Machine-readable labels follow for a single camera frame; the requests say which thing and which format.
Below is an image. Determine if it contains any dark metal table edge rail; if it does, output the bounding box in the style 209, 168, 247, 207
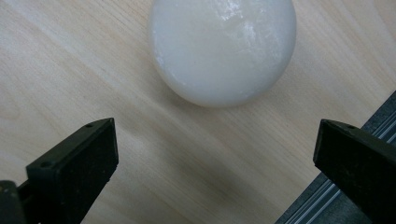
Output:
274, 91, 396, 224

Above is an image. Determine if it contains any white round ball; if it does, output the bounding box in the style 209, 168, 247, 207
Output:
148, 0, 298, 108

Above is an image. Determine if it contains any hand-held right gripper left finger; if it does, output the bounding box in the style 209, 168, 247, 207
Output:
17, 117, 120, 224

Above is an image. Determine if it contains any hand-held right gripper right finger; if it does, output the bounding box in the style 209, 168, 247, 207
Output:
313, 119, 396, 224

